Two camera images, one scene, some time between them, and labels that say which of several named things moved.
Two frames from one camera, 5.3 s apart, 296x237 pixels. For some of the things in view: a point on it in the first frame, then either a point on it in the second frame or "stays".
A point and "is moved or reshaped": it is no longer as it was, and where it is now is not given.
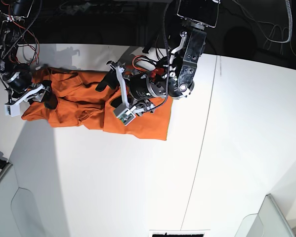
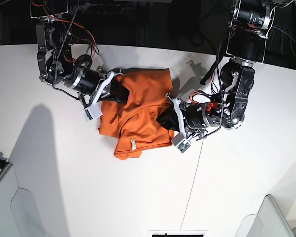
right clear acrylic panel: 269,222 stays
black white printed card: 189,233 stays
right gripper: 138,90 → 195,118
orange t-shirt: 80,103 is moved or reshaped
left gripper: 18,79 → 91,83
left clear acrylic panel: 41,212 stays
